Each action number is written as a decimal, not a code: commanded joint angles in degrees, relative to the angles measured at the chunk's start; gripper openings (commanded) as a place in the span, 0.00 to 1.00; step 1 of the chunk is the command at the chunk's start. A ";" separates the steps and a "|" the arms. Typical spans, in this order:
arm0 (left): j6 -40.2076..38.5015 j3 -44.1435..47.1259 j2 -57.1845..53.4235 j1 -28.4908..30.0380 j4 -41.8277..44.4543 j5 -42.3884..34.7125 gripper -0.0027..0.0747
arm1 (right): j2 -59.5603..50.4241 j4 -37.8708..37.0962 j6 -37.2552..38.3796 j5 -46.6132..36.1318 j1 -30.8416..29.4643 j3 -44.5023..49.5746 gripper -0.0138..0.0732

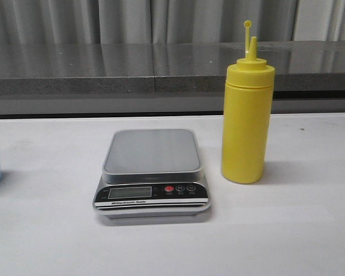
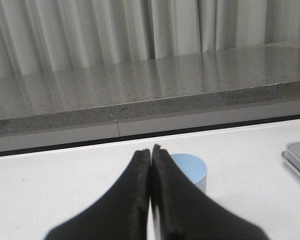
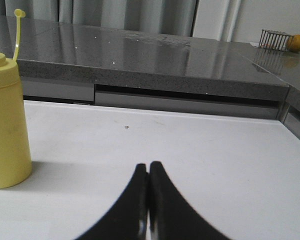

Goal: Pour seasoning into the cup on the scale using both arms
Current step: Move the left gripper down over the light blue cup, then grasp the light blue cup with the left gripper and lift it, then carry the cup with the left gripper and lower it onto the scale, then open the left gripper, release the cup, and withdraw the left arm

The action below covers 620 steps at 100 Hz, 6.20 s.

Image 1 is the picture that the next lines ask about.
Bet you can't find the grey pleated curtain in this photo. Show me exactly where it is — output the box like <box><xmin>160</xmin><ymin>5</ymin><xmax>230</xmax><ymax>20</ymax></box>
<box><xmin>0</xmin><ymin>1</ymin><xmax>345</xmax><ymax>44</ymax></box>

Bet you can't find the yellow squeeze bottle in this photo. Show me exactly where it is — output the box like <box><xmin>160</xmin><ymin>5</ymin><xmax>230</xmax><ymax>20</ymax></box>
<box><xmin>221</xmin><ymin>20</ymin><xmax>275</xmax><ymax>184</ymax></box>

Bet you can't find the silver electronic kitchen scale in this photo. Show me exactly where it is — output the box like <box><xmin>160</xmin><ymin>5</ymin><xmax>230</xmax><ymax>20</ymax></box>
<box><xmin>93</xmin><ymin>129</ymin><xmax>212</xmax><ymax>219</ymax></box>

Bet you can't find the grey stone counter ledge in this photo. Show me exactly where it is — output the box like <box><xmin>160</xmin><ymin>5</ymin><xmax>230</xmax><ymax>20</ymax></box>
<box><xmin>0</xmin><ymin>41</ymin><xmax>345</xmax><ymax>118</ymax></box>

